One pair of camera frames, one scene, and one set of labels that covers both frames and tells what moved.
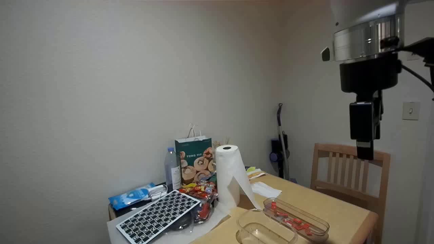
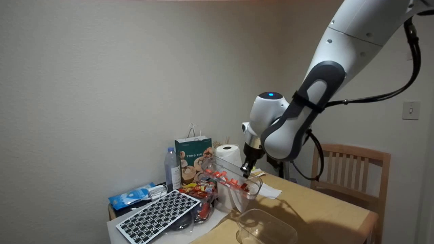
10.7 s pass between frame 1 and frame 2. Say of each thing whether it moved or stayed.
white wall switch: stayed
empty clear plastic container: stayed
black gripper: moved
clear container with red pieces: moved
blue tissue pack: stayed
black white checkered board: stayed
